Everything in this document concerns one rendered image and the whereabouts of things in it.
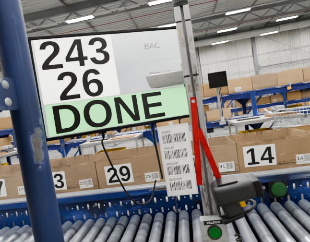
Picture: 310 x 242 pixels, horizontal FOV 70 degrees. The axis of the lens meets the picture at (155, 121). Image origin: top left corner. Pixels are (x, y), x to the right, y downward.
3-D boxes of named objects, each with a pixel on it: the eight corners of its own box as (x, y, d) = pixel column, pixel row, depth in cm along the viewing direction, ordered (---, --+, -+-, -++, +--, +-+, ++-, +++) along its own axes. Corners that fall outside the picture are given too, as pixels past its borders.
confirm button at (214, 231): (209, 239, 58) (208, 228, 58) (209, 235, 60) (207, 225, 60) (221, 238, 58) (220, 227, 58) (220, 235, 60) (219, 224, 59)
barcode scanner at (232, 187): (272, 217, 53) (260, 176, 53) (222, 228, 55) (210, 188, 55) (262, 205, 60) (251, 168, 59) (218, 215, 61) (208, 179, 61)
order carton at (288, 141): (240, 175, 118) (235, 143, 117) (228, 161, 147) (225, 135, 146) (320, 165, 113) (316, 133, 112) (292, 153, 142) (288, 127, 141)
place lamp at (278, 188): (272, 198, 109) (271, 184, 109) (271, 196, 111) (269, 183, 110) (288, 196, 109) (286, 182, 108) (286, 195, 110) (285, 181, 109)
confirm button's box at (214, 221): (203, 246, 59) (199, 221, 59) (202, 238, 62) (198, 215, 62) (230, 244, 58) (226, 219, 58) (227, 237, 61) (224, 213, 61)
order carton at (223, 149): (167, 182, 124) (162, 152, 123) (170, 167, 153) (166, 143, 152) (240, 174, 118) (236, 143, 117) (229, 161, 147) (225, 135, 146)
